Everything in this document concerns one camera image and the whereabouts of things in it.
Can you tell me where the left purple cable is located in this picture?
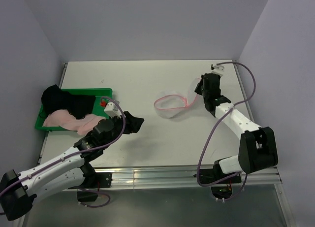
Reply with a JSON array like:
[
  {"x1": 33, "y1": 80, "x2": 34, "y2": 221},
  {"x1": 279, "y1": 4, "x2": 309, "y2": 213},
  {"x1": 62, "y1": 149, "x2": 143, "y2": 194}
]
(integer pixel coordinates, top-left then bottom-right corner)
[{"x1": 0, "y1": 96, "x2": 126, "y2": 215}]

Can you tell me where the purple cable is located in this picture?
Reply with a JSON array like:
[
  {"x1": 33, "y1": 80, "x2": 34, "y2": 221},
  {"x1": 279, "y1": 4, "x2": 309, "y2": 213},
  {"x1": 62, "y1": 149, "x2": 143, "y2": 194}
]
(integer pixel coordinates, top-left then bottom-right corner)
[
  {"x1": 196, "y1": 61, "x2": 256, "y2": 200},
  {"x1": 0, "y1": 96, "x2": 126, "y2": 215}
]

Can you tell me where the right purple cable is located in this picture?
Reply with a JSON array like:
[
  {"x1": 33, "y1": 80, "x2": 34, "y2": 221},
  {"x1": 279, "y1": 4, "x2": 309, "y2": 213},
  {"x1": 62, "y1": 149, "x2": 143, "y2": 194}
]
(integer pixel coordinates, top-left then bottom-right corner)
[{"x1": 196, "y1": 61, "x2": 256, "y2": 200}]

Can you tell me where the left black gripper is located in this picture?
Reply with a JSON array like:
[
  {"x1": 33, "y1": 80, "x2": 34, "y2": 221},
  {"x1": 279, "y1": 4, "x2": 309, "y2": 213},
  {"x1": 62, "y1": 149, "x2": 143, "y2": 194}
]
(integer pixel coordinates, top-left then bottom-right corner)
[{"x1": 102, "y1": 111, "x2": 144, "y2": 148}]

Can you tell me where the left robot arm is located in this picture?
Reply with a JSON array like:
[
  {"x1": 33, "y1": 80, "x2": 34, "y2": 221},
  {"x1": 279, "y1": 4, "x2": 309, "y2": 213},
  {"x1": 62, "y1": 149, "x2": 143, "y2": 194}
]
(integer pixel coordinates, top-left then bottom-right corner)
[{"x1": 0, "y1": 111, "x2": 145, "y2": 221}]

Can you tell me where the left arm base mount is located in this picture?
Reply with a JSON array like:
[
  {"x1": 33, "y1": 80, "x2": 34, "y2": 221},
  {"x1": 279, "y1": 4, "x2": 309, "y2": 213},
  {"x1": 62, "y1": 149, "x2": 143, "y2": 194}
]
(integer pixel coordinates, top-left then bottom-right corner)
[{"x1": 77, "y1": 172, "x2": 112, "y2": 203}]

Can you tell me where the black bra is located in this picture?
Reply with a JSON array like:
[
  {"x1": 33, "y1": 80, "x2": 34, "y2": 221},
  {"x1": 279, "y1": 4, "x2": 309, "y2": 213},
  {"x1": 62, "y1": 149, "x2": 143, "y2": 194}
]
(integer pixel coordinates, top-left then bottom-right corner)
[{"x1": 41, "y1": 85, "x2": 96, "y2": 120}]

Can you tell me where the pink garment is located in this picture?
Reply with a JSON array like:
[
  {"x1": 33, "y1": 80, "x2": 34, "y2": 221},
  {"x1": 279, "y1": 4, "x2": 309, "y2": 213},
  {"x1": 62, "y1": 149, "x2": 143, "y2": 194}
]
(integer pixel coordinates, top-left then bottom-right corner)
[{"x1": 43, "y1": 110, "x2": 106, "y2": 136}]

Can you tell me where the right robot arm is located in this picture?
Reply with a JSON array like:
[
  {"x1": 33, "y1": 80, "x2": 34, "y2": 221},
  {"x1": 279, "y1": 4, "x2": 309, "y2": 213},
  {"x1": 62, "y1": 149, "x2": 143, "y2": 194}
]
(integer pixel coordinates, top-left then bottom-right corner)
[{"x1": 195, "y1": 73, "x2": 279, "y2": 187}]

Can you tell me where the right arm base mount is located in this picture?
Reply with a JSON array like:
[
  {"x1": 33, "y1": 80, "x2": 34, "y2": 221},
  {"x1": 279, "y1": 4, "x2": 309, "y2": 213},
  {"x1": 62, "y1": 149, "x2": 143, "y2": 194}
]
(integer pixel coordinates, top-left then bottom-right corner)
[{"x1": 199, "y1": 169, "x2": 242, "y2": 200}]

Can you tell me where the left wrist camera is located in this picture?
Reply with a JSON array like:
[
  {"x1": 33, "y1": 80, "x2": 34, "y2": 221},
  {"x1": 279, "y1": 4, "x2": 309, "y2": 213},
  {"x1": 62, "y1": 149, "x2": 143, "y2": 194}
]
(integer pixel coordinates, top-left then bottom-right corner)
[{"x1": 100, "y1": 100, "x2": 121, "y2": 118}]

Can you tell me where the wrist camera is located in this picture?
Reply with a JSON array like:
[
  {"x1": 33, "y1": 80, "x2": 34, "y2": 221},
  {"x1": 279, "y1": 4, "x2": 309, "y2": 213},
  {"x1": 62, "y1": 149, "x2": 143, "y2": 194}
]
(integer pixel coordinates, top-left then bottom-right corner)
[
  {"x1": 100, "y1": 100, "x2": 121, "y2": 118},
  {"x1": 211, "y1": 65, "x2": 224, "y2": 77}
]

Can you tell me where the green plastic tray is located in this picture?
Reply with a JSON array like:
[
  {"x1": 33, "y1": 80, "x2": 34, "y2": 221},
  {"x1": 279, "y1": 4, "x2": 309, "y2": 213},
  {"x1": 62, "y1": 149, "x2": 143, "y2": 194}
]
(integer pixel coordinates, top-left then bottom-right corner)
[{"x1": 35, "y1": 88, "x2": 113, "y2": 131}]

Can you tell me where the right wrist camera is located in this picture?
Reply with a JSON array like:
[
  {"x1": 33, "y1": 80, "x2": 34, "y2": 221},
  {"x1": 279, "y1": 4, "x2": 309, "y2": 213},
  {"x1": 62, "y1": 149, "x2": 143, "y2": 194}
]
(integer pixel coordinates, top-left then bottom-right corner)
[{"x1": 211, "y1": 65, "x2": 224, "y2": 77}]

